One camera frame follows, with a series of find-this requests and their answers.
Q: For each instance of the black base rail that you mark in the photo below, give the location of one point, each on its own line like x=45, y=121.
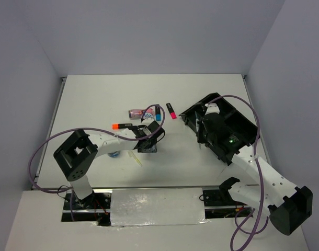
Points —
x=215, y=207

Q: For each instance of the blue highlighter marker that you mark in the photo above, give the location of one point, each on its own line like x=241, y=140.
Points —
x=158, y=115

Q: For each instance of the pink highlighter marker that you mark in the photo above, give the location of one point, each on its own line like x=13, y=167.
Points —
x=171, y=111

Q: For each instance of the black organizer tray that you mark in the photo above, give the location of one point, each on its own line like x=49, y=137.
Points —
x=240, y=131

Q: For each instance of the pink glue bottle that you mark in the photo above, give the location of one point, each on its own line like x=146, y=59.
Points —
x=135, y=114

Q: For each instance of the yellow pen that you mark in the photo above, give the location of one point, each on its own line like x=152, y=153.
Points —
x=132, y=155

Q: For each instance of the orange highlighter marker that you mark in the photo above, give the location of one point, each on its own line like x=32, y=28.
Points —
x=119, y=126

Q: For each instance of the blue paint jar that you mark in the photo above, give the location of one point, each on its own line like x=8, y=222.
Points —
x=114, y=154
x=147, y=119

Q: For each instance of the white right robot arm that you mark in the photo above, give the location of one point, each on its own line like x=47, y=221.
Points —
x=285, y=204

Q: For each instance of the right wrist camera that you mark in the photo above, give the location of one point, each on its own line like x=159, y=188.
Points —
x=212, y=108

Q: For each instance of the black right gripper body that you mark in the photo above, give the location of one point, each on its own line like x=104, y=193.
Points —
x=203, y=136

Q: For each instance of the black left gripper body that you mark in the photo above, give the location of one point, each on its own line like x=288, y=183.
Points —
x=151, y=147

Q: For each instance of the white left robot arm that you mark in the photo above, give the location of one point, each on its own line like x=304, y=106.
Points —
x=76, y=154

